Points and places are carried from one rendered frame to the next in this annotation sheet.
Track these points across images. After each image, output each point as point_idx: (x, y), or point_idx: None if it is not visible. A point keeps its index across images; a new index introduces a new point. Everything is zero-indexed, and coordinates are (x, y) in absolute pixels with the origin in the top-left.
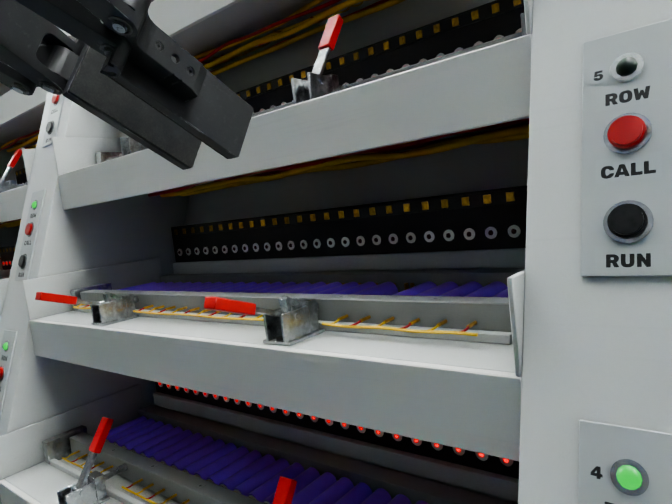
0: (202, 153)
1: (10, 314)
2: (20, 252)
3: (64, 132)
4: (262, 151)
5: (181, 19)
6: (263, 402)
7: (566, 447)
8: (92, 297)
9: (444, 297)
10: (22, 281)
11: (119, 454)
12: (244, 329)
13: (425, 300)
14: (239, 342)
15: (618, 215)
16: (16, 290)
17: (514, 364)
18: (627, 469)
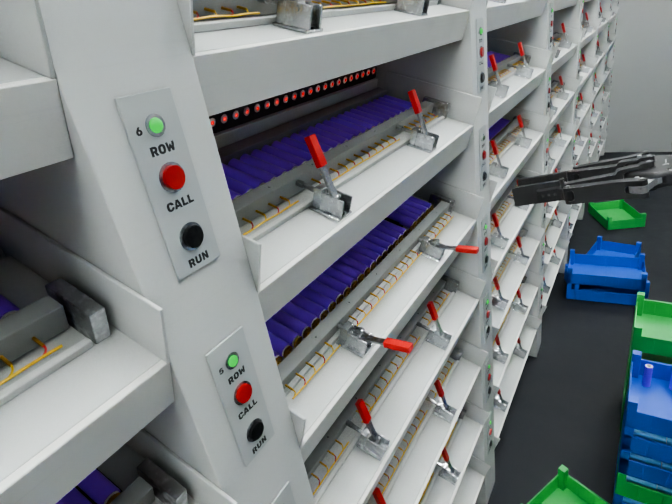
0: (402, 190)
1: (260, 496)
2: (236, 435)
3: (236, 230)
4: (422, 179)
5: (349, 65)
6: (436, 283)
7: (480, 228)
8: (289, 376)
9: (434, 210)
10: (305, 419)
11: (335, 428)
12: (410, 270)
13: (438, 214)
14: (435, 269)
15: (485, 175)
16: (254, 469)
17: (467, 218)
18: (486, 225)
